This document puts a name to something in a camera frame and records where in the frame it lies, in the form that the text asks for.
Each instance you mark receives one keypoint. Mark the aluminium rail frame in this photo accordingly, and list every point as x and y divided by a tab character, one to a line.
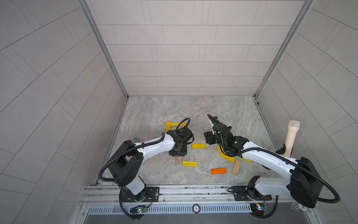
168	194

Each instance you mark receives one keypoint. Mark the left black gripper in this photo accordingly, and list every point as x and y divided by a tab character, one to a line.
184	153

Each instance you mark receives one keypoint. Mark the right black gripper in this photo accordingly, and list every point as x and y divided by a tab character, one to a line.
208	136

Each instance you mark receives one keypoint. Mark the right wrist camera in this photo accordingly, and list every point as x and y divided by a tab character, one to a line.
214	120

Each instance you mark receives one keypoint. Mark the right circuit board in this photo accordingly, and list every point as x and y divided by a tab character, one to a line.
258	209

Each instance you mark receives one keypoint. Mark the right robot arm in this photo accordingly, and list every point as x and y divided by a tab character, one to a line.
298	180

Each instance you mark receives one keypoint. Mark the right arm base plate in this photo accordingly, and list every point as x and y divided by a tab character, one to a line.
244	193

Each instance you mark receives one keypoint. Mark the circuit board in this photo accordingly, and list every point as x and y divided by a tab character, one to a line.
258	209
139	209

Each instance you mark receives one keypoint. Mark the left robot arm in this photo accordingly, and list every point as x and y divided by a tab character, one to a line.
123	167

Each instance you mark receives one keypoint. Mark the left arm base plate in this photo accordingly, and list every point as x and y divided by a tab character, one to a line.
148	194

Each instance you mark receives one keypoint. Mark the glitter silver microphone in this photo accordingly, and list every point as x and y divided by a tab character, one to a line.
135	140

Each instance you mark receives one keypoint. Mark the beige microphone on stand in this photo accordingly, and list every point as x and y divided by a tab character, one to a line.
293	128

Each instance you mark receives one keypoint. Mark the orange block lower right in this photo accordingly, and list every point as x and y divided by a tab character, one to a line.
218	171

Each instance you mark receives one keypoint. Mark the left circuit board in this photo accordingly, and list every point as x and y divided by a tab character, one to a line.
139	209

